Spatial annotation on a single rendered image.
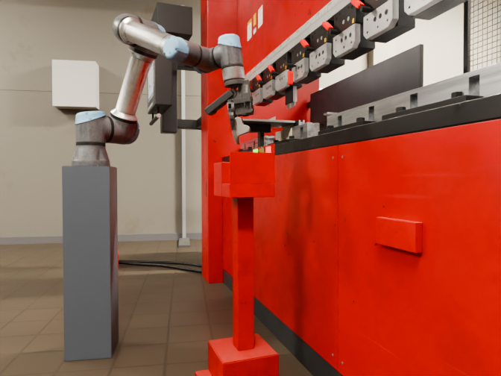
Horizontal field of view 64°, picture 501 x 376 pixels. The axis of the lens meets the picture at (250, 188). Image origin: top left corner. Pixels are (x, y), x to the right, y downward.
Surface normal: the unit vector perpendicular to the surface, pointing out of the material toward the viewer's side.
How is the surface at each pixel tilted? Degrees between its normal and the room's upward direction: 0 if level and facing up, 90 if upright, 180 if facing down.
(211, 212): 90
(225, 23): 90
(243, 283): 90
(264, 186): 90
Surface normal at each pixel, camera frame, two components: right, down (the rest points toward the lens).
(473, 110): -0.95, 0.01
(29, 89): 0.16, 0.02
